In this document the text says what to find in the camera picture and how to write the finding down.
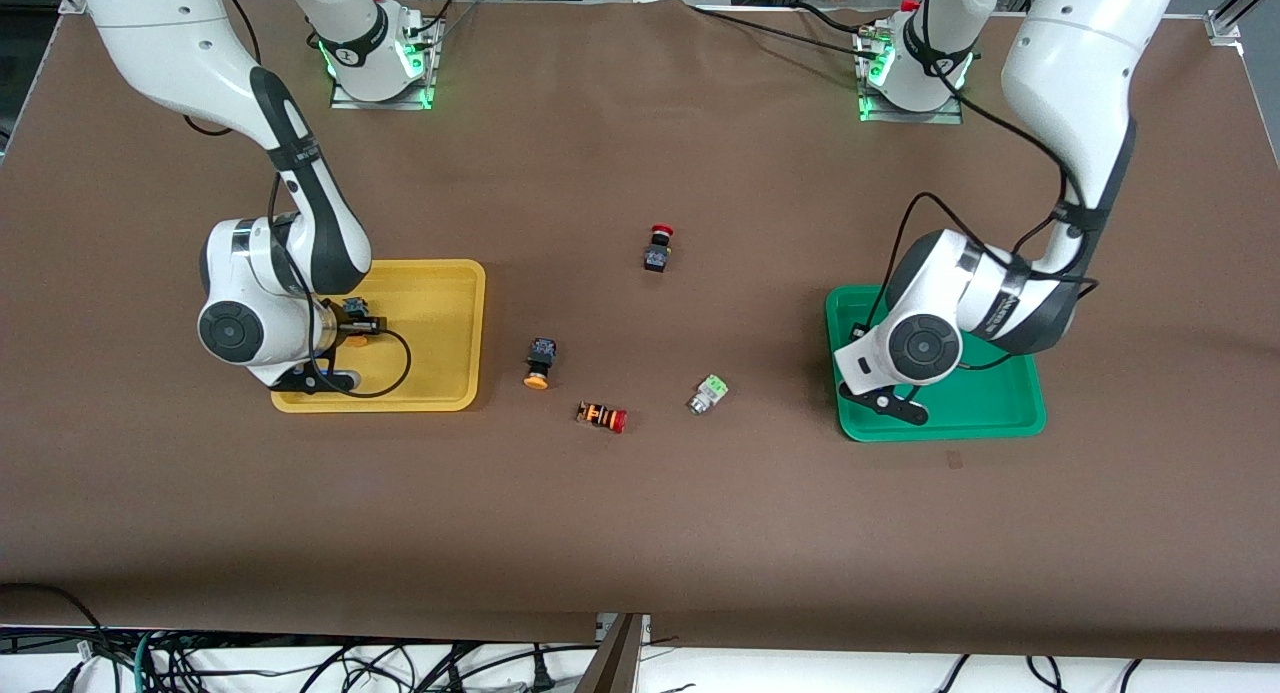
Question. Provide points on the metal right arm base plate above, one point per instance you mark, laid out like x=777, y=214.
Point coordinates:
x=425, y=68

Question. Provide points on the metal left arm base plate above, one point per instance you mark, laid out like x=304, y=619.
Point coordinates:
x=950, y=116

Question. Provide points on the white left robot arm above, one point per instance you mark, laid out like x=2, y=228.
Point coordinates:
x=1080, y=73

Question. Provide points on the red button black body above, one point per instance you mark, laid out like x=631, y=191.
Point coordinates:
x=658, y=251

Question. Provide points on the brown table cover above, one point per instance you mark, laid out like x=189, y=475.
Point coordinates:
x=640, y=533

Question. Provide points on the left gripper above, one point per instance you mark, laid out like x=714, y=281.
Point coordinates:
x=854, y=334

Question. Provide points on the red button orange body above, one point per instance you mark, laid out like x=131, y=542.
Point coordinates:
x=602, y=416

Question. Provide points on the green plastic tray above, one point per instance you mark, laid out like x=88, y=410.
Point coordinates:
x=1000, y=405

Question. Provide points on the aluminium frame corner bracket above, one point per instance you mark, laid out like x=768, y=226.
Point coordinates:
x=1228, y=25

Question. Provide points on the green push button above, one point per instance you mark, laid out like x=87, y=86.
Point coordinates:
x=708, y=394

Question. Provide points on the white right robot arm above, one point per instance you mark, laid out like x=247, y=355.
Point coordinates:
x=180, y=43

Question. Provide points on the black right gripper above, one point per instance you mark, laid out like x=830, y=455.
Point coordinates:
x=349, y=316

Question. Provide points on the yellow plastic tray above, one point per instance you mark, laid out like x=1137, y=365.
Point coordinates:
x=440, y=333

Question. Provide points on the brown table beam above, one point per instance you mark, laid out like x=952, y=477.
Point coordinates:
x=612, y=663

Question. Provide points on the yellow push button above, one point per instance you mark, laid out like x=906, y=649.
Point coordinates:
x=356, y=341
x=540, y=363

